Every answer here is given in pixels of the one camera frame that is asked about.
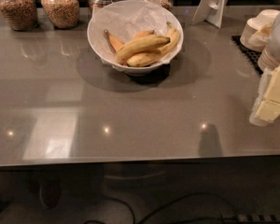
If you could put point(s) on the yellow banana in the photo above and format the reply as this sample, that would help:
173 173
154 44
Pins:
140 44
150 57

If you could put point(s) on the white paper bowl liner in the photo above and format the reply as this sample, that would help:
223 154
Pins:
135 37

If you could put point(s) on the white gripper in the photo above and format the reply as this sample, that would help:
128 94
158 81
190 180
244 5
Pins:
267 108

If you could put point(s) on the black rubber mat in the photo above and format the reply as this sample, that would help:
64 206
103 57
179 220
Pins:
250 54

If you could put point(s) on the rear stack paper bowls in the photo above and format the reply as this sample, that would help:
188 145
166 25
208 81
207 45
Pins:
257 30

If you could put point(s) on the stack paper bowls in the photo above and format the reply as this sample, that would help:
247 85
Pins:
267 60
257 30

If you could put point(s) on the glass jar far left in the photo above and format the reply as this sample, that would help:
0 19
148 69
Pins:
20 15

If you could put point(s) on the left orange-tinted banana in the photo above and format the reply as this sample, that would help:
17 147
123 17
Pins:
113 40

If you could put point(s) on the white picture frame stand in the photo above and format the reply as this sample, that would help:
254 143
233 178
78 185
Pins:
210 11

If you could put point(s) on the front stack paper bowls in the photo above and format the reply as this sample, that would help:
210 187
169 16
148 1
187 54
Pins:
267 60

